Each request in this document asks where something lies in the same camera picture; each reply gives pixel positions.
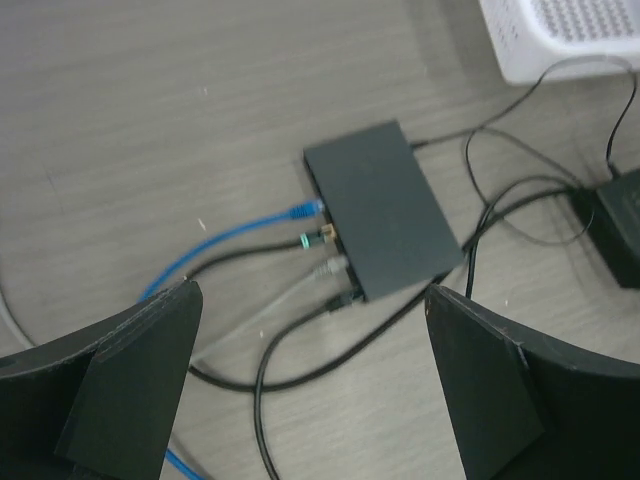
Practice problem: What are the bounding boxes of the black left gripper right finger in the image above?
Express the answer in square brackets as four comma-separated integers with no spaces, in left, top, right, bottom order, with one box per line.
[425,286,639,479]

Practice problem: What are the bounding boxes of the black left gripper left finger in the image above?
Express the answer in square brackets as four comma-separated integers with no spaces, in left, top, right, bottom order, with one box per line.
[1,281,203,479]

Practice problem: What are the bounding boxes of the black ethernet cable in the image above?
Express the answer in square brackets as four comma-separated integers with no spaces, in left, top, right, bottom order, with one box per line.
[253,289,366,480]

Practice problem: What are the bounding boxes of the grey ethernet cable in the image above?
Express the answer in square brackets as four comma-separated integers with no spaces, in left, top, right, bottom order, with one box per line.
[0,255,350,364]

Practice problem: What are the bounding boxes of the black network switch box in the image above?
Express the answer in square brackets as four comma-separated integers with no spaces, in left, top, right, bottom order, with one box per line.
[303,121,463,301]

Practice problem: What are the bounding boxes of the black cable with green-banded plug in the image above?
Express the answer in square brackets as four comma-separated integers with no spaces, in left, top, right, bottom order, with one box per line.
[185,225,484,392]

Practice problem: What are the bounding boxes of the blue ethernet cable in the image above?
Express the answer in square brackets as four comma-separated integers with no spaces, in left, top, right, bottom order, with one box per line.
[137,198,325,480]

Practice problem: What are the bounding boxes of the black power adapter brick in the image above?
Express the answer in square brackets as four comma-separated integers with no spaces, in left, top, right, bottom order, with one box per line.
[571,169,639,290]

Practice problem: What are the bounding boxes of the white plastic mesh basket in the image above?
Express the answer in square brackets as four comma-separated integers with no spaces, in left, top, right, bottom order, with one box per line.
[479,0,639,85]

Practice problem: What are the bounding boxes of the black mains power cord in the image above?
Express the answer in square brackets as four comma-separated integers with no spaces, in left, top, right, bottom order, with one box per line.
[462,174,584,299]

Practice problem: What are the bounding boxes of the thin black adapter cord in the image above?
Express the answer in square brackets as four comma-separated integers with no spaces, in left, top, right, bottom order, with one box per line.
[409,55,640,246]

